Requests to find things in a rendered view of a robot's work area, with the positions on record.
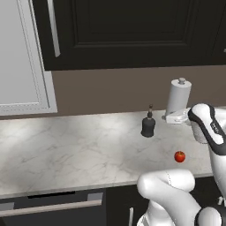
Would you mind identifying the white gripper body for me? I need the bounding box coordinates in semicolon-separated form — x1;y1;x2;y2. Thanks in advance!
165;108;192;124

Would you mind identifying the silver wall cupboard handle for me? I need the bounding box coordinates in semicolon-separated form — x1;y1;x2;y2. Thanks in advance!
46;0;62;58

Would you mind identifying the black base cupboard door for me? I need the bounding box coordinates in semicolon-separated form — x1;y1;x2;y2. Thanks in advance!
105;185;150;226

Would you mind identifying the dark liquor bottle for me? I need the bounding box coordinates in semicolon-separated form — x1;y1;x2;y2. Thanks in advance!
140;103;156;139

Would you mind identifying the grey dishwasher handle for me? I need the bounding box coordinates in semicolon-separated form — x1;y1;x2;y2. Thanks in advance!
0;199;103;218

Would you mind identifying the silver base cupboard handle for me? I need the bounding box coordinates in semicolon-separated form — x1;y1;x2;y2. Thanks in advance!
128;207;135;226

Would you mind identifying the pale grey panelled door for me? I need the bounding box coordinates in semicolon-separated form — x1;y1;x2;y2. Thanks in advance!
0;0;58;117

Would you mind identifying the white paper towel roll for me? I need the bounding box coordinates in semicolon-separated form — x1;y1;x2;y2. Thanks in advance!
164;77;192;117

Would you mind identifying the red apple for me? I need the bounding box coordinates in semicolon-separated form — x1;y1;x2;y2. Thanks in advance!
174;150;186;163

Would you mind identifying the black wall cupboard door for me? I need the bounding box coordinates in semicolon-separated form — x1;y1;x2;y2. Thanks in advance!
31;0;226;72

